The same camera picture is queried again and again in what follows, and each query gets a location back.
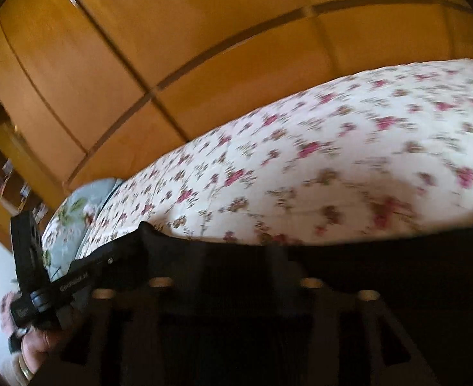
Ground wooden shelf unit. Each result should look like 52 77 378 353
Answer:
0 116 62 250

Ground floral pink rose bedsheet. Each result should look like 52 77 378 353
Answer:
75 58 473 250

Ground black embroidered pants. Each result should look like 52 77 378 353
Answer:
140 221 473 386

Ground person's left hand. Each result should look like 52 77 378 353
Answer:
9 309 82 384

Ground wooden wardrobe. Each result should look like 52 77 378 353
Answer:
0 0 473 194

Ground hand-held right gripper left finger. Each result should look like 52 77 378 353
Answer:
57 245 221 386

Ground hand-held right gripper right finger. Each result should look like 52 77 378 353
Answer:
266 245 442 386

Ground blue floral pillow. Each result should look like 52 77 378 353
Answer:
41 178 122 280

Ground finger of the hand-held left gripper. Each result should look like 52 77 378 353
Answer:
139 220 173 260

